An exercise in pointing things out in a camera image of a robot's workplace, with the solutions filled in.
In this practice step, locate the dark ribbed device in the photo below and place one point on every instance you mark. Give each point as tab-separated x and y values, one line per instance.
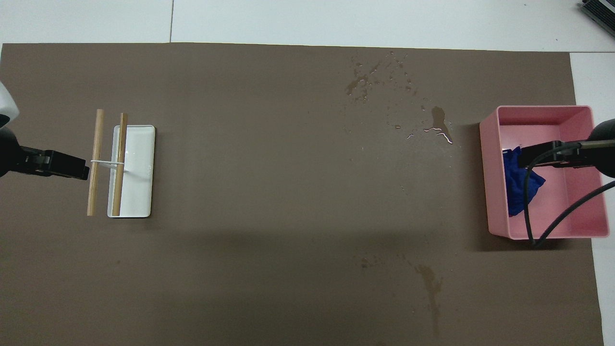
600	9

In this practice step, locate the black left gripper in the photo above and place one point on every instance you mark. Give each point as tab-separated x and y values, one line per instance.
14	158

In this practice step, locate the brown table mat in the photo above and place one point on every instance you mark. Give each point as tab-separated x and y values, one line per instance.
264	168

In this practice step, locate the pink plastic bin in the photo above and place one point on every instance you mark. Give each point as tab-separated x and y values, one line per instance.
543	120

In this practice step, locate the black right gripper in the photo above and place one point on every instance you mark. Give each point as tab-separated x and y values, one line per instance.
606	156

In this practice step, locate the white towel rack wooden rods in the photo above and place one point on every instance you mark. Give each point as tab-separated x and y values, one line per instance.
139	202

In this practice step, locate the blue towel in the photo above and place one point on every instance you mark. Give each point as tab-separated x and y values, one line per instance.
514	187

